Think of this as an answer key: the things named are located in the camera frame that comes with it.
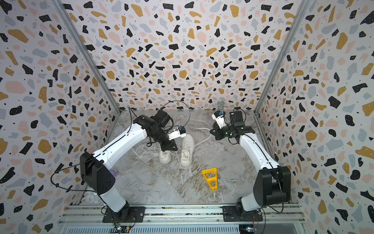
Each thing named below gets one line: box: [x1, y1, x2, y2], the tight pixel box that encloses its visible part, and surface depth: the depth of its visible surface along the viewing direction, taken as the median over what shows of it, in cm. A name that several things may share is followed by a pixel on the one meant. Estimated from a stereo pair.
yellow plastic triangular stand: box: [201, 167, 218, 191], surface depth 89 cm
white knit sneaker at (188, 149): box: [180, 133, 196, 167], surface depth 93 cm
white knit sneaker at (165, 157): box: [159, 150, 172, 165], surface depth 92 cm
